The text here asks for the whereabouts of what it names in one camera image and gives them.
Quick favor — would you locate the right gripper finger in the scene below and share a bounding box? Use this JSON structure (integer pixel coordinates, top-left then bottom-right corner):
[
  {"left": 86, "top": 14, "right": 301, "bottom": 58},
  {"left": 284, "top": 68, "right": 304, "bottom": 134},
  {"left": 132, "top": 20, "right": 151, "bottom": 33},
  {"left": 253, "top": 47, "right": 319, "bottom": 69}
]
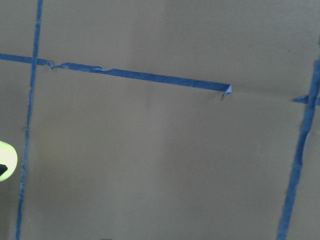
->
[{"left": 0, "top": 164, "right": 8, "bottom": 176}]

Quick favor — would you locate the yellow plastic cup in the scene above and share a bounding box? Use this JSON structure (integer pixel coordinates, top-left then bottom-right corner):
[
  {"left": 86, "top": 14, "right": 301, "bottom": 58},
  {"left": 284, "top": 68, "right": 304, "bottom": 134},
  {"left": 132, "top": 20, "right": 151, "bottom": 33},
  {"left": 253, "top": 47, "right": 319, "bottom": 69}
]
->
[{"left": 0, "top": 141, "right": 18, "bottom": 182}]

